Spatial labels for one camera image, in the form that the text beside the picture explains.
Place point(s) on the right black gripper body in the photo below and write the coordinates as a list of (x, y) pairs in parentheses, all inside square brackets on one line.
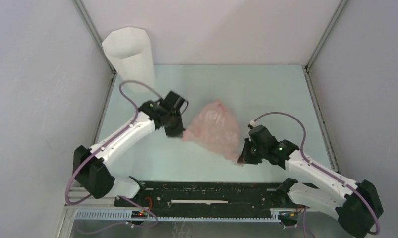
[(259, 150)]

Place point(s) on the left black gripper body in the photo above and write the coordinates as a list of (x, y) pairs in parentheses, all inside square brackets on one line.
[(176, 117)]

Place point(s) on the pink plastic trash bag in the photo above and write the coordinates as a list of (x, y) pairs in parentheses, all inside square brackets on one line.
[(215, 129)]

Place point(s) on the white trash bin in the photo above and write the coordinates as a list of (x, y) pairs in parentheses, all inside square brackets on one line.
[(130, 53)]

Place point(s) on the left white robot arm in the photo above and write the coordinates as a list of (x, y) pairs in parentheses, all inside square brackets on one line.
[(93, 166)]

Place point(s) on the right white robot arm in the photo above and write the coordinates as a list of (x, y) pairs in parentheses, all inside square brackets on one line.
[(355, 205)]

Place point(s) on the small circuit board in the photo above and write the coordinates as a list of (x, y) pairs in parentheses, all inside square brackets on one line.
[(139, 214)]

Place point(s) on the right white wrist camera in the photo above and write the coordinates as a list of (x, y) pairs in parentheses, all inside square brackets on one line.
[(252, 124)]

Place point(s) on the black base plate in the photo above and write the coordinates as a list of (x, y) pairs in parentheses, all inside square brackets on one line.
[(214, 200)]

